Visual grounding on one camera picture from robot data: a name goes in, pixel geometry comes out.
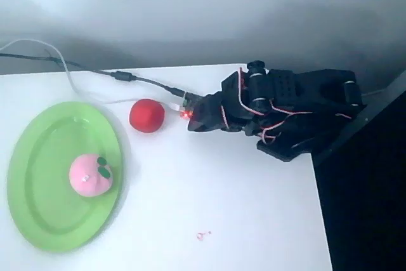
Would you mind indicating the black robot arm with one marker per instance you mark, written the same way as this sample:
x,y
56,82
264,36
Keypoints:
x,y
304,99

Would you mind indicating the black side panel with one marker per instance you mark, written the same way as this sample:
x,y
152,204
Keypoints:
x,y
368,195

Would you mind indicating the red plush ball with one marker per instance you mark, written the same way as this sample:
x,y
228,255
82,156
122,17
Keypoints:
x,y
146,115

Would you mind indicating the pink plush peach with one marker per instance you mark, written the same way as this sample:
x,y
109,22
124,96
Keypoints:
x,y
87,177

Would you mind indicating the green oval plastic plate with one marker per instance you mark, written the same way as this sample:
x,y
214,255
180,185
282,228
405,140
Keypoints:
x,y
47,195

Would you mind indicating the small controller circuit board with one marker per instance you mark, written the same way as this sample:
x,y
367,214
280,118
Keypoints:
x,y
190,104

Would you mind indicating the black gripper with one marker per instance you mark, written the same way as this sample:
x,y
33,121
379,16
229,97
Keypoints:
x,y
212,110

